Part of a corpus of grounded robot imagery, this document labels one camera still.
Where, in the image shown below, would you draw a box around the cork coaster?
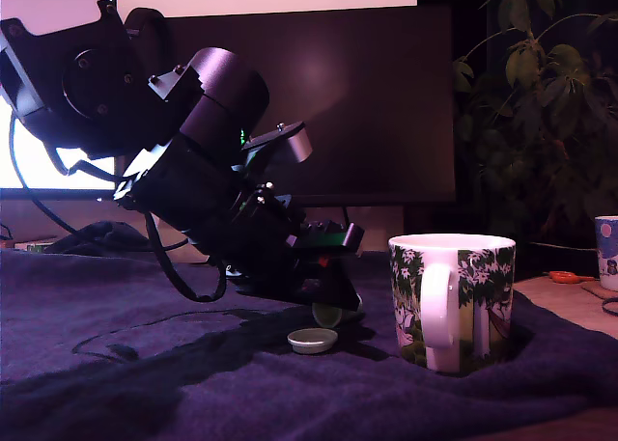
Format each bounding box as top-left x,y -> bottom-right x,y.
580,280 -> 618,301

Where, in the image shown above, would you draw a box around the blue and white mug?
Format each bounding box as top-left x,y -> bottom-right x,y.
594,215 -> 618,292

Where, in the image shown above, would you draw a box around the pale green capsule lid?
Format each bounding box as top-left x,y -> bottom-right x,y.
286,328 -> 340,356

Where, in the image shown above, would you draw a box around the orange scissors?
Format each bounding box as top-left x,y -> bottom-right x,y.
548,269 -> 596,286

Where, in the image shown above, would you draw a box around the small green white box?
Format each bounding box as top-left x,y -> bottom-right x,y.
14,237 -> 59,255

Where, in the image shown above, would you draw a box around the dark black computer monitor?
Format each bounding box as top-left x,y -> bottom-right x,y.
115,5 -> 458,210

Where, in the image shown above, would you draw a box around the black headphones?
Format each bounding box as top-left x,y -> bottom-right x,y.
124,7 -> 171,70

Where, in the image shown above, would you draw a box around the thick black looping cable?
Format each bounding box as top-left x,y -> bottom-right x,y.
144,208 -> 228,303

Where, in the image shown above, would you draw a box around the thin black cable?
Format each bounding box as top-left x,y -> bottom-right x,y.
8,112 -> 83,235

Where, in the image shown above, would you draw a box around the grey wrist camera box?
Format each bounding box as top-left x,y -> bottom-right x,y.
239,120 -> 315,206

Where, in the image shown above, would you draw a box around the green houseplant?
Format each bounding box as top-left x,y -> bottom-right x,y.
453,0 -> 618,249

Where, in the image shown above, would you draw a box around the white mug with tree print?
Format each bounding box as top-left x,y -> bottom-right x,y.
388,234 -> 518,377

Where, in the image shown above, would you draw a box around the dark blue cloth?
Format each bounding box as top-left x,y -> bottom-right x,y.
0,220 -> 618,441

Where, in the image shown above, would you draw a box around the lit white computer monitor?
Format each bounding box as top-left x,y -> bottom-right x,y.
0,0 -> 120,202

